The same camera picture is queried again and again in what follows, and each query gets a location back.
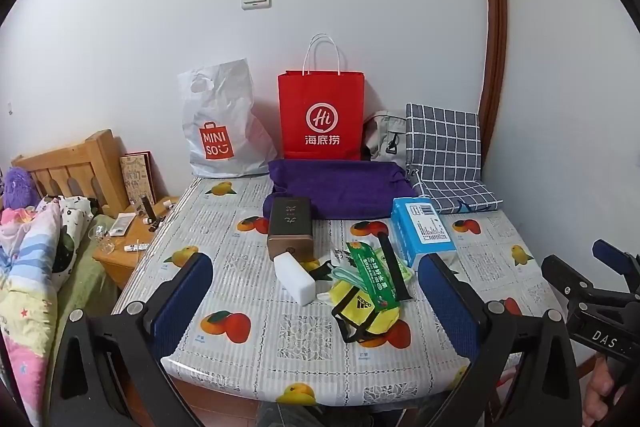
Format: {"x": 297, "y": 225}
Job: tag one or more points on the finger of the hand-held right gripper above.
{"x": 612, "y": 254}
{"x": 565, "y": 277}

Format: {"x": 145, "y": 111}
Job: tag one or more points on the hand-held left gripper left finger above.
{"x": 182, "y": 307}

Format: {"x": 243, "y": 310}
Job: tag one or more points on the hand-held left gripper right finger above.
{"x": 447, "y": 302}

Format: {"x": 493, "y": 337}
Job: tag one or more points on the green wipes packet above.
{"x": 372, "y": 272}

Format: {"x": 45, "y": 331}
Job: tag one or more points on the yellow mesh pouch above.
{"x": 360, "y": 309}

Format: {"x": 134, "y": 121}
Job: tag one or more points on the white sponge block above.
{"x": 295, "y": 279}

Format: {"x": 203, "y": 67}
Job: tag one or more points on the person's right hand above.
{"x": 602, "y": 394}

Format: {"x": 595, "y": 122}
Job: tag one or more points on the blue tissue box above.
{"x": 422, "y": 232}

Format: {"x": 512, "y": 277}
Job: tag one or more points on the small white tube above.
{"x": 136, "y": 247}

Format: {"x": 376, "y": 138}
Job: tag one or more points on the wooden nightstand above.
{"x": 120, "y": 262}

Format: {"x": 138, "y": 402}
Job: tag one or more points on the small blue wrapper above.
{"x": 462, "y": 207}

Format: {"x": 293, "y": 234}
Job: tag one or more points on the green bedsheet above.
{"x": 87, "y": 282}

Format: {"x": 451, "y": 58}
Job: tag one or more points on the fruit print tablecloth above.
{"x": 280, "y": 332}

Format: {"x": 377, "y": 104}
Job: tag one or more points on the small dark bottle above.
{"x": 146, "y": 208}

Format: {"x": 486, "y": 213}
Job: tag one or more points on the black and white print cloth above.
{"x": 75, "y": 227}

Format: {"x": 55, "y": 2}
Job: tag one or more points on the brown hardcover book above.
{"x": 136, "y": 179}

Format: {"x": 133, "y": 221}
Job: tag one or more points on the purple towel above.
{"x": 350, "y": 187}

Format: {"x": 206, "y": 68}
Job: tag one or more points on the grey checked cloth bag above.
{"x": 445, "y": 147}

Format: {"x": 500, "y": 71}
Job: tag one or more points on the pastel print quilt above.
{"x": 25, "y": 287}

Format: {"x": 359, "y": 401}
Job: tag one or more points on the grey fabric bag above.
{"x": 382, "y": 137}

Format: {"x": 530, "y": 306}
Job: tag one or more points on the wooden bed headboard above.
{"x": 75, "y": 162}

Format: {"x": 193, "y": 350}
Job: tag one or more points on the white plastic shopping bag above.
{"x": 225, "y": 127}

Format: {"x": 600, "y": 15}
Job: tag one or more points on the purple plush toy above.
{"x": 19, "y": 187}

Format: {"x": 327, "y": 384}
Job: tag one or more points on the red paper bag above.
{"x": 322, "y": 97}

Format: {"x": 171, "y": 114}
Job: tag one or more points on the brown wooden door frame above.
{"x": 495, "y": 57}

